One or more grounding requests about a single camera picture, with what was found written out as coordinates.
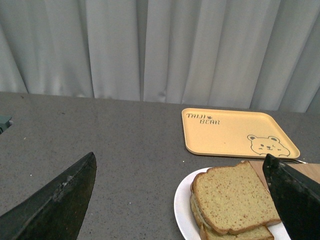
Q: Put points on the grey curtain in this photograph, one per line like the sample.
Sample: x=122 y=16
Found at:
x=247 y=54

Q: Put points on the yellow bear tray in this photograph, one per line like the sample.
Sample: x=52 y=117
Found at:
x=231 y=133

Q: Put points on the green object at table edge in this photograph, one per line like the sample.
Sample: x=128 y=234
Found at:
x=5 y=122

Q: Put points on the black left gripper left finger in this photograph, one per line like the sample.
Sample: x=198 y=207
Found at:
x=57 y=210

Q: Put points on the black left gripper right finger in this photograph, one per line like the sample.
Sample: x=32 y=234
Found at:
x=296 y=198

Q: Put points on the wooden cutting board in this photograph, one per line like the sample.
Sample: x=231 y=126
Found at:
x=311 y=170

